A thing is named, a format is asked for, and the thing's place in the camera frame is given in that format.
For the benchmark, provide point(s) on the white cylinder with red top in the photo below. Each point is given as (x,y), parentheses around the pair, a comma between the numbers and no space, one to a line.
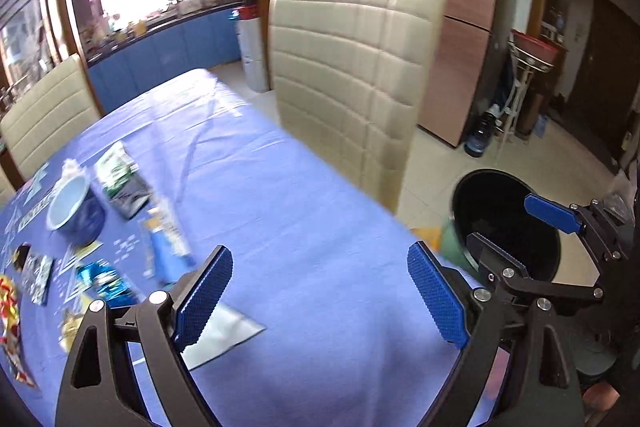
(251,52)

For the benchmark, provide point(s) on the green white milk carton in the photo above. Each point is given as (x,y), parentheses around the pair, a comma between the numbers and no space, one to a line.
(120,184)

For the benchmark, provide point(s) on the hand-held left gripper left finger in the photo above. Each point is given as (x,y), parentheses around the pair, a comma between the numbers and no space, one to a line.
(205,297)

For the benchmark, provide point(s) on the red gold checkered wrapper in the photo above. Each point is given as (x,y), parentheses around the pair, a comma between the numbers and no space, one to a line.
(10,322)

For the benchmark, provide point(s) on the blue tube package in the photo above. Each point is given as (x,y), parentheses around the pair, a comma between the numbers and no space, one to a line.
(165,259)

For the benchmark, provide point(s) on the white metal stand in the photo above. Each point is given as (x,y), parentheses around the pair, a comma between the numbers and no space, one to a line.
(520,102)

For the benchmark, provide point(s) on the shiny blue snack wrapper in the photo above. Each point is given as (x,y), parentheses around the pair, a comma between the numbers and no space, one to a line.
(102,282)

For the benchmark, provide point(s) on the blue kitchen counter cabinets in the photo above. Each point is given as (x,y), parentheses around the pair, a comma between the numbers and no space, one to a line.
(160,52)

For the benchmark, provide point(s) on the black flat packet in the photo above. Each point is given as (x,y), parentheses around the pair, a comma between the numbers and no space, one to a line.
(37,278)

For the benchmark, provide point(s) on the black trash bin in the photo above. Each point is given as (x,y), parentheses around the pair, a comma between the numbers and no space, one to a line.
(500,207)

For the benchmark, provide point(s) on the dark blue jug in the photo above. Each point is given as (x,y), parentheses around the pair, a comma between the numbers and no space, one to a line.
(481,133)

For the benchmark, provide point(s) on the copper refrigerator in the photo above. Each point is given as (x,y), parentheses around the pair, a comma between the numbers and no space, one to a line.
(450,32)

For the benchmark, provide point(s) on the crumpled white tissue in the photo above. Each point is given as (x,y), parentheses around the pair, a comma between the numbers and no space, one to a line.
(72,168)

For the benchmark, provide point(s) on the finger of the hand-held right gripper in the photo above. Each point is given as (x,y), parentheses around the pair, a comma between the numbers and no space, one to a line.
(500,259)
(550,213)

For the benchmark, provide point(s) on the white tube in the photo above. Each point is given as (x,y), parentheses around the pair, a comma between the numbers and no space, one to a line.
(170,227)

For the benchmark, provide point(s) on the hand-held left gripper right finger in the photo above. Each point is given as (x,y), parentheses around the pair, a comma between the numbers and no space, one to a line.
(437,302)

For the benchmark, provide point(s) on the blue printed tablecloth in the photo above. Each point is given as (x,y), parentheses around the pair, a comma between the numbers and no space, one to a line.
(300,257)

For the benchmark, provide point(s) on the large cream leather chair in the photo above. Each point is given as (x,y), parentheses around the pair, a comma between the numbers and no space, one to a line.
(350,72)

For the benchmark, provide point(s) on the blue ceramic bowl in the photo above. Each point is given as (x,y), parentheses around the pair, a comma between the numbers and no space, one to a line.
(75,212)

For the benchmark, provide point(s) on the red basin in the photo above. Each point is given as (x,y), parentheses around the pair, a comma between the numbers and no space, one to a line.
(537,47)

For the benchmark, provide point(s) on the yellow snack wrapper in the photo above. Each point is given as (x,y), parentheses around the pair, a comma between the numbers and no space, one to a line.
(71,327)

